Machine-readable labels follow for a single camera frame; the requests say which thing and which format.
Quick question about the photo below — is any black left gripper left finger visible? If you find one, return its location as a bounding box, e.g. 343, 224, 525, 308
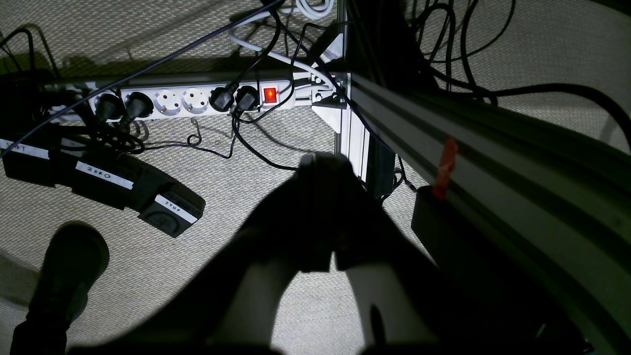
70, 154, 336, 355

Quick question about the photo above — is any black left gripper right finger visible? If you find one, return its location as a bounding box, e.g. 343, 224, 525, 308
331, 155, 588, 355

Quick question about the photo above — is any black foot pedal stop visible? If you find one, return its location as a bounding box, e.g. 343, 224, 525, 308
133, 168, 207, 238

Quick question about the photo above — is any black foot pedal zero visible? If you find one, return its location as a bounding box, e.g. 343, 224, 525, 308
68, 153, 143, 211

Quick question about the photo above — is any black foot pedal start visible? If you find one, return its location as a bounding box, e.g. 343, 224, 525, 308
1, 133, 77, 188

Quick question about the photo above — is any white power strip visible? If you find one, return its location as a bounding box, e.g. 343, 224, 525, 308
49, 79, 336, 123

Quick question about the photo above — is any aluminium table frame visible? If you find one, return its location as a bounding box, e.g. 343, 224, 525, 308
314, 0, 630, 355

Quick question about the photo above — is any white cable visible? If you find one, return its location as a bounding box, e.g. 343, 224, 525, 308
228, 0, 341, 89

